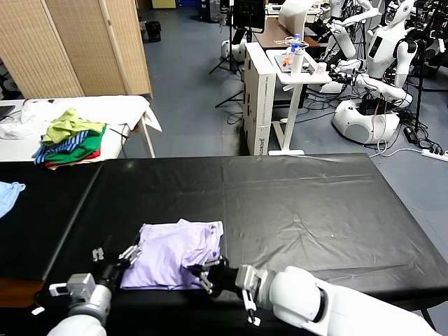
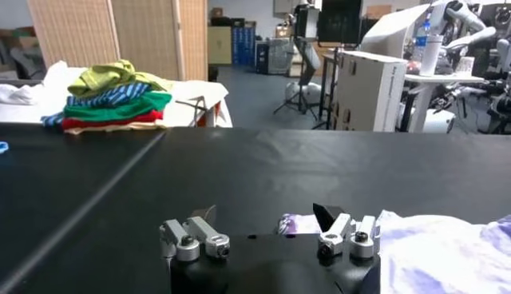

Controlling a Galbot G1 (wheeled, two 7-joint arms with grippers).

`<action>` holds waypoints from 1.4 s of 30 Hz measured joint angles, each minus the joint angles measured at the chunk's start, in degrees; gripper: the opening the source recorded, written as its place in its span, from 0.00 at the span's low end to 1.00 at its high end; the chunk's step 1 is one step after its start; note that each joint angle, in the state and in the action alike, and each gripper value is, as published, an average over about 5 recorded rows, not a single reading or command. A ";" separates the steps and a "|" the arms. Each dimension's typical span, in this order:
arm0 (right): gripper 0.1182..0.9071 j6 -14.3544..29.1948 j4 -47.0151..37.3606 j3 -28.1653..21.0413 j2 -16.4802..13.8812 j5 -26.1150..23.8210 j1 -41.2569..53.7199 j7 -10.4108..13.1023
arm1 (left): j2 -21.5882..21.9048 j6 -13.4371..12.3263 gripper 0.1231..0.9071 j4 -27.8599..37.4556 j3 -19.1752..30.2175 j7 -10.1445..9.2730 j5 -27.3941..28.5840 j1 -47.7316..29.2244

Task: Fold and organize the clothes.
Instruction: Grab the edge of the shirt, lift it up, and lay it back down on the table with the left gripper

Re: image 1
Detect pile of colourful clothes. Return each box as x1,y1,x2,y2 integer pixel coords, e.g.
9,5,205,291
43,124,108,165

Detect tall white cardboard box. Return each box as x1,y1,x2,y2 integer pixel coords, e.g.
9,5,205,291
242,42,277,157

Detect large black table cover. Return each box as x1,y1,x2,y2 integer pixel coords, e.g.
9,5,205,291
41,153,448,318

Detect thin black cable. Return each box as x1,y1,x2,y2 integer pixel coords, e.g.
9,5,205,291
108,126,132,141

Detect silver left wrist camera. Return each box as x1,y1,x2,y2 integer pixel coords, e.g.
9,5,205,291
48,273,96,298

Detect beige garment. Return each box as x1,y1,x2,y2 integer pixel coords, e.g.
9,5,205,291
47,155,104,172

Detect white standing desk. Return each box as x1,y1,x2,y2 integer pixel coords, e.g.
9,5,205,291
265,48,333,157

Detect white tumbler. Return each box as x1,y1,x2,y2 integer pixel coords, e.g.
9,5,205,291
290,48,305,78

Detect black monitor stand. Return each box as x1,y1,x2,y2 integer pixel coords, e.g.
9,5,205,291
215,29,253,109

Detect white curved shell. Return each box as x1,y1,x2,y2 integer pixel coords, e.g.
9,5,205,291
279,0,314,33

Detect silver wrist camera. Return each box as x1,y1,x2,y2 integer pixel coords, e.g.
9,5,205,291
234,265,262,293
48,273,96,298

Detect small black table cover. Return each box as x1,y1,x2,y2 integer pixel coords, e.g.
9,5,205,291
0,160,104,281

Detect white crumpled cloth pile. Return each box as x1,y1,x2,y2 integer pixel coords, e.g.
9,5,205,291
0,101,64,141

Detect light blue garment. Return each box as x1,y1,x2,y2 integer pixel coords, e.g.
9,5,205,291
0,181,27,220

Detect black pole stand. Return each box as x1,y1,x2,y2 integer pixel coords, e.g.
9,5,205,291
414,40,430,134

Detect white table leg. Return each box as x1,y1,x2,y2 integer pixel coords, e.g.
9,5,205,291
120,117,157,159

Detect black monitor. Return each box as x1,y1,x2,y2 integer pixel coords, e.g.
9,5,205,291
232,0,267,34

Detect white humanoid robot with base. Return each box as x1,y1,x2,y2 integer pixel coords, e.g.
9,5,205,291
331,0,419,145

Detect black floor cables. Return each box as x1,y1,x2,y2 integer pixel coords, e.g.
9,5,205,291
227,92,337,127

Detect blue striped garment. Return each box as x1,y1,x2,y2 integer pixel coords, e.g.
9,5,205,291
33,131,90,166

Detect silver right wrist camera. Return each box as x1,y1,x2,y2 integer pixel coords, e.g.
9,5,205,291
234,265,262,293

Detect black power adapter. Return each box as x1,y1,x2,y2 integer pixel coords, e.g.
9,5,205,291
402,126,419,144

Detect grey laptop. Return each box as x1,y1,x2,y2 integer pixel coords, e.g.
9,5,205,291
274,54,316,75

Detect lime green garment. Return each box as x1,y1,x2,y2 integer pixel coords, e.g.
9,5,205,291
41,108,106,146

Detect black trash bin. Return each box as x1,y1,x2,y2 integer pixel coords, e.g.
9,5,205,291
145,20,162,44

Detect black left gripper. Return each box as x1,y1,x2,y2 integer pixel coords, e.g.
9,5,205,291
92,246,143,291

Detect lavender t-shirt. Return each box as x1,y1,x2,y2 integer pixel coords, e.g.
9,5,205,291
120,218,225,291

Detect red garment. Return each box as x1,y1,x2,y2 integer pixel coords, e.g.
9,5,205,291
45,148,102,169

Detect white power strip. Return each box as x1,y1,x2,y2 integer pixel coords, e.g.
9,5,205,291
421,148,448,162

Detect small white robot base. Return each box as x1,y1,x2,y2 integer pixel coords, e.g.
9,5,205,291
220,38,248,63

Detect black laptop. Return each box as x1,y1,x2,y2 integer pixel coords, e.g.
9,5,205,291
0,105,17,123

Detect brown wooden desk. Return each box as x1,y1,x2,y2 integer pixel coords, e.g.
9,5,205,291
252,17,321,50

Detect black tripod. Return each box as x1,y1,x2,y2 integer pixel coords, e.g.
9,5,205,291
209,0,243,76

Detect white floor cable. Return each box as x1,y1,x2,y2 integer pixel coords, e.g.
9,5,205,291
369,139,426,158

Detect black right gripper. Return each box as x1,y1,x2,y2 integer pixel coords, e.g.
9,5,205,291
190,258,241,297

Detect bamboo folding screen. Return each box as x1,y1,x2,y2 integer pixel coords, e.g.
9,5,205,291
0,0,154,101

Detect white tablecloth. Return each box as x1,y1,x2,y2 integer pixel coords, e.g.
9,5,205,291
0,94,164,162

